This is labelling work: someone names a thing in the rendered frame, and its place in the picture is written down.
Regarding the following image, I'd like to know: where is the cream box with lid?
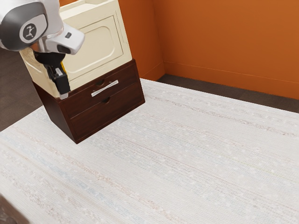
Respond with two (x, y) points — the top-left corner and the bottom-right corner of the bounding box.
(19, 0), (132, 98)

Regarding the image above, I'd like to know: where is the dark brown drawer cabinet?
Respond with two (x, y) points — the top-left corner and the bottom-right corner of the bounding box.
(32, 58), (146, 145)

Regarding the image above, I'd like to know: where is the yellow thin object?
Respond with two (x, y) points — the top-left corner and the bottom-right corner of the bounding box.
(60, 61), (68, 78)

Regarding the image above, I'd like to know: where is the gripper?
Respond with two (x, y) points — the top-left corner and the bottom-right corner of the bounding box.
(34, 51), (71, 100)

